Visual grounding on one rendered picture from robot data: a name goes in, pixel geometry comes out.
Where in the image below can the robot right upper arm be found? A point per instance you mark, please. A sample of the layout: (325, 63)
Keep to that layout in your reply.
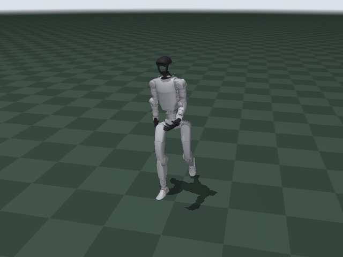
(154, 100)

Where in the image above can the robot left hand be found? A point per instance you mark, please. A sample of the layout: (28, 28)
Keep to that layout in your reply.
(170, 127)

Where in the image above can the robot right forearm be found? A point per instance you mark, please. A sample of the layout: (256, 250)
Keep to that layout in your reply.
(155, 111)

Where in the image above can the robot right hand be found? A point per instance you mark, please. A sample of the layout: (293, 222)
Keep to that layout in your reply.
(155, 122)

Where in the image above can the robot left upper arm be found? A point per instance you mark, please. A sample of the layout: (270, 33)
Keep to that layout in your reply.
(181, 85)

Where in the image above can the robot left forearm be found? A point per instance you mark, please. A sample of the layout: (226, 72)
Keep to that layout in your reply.
(181, 111)

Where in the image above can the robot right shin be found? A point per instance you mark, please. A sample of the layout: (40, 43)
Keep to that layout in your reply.
(162, 174)

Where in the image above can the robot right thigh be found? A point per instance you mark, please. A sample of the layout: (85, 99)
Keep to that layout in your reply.
(160, 138)

